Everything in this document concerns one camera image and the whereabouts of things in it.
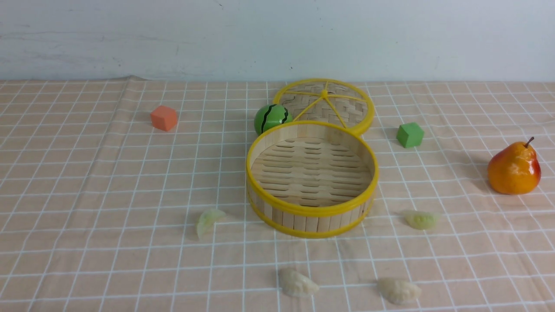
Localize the pale green dumpling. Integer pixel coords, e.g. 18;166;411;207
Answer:
196;208;226;239
402;211;439;231

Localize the white dumpling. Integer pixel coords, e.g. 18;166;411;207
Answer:
377;278;422;306
278;268;320;297

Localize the bamboo steamer tray yellow rim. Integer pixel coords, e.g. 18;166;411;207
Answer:
245;121;380;238

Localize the bamboo steamer lid yellow rim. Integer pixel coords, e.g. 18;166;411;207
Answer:
272;78;375;136

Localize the green striped watermelon ball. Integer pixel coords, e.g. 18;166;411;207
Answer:
254;104;294;136

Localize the orange cube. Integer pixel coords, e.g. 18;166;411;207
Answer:
150;105;178;132

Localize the green cube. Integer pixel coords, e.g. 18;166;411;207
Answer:
396;122;424;148

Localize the checkered beige tablecloth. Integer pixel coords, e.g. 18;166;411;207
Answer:
0;77;555;312

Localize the orange red pear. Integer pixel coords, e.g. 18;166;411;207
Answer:
487;136;542;195

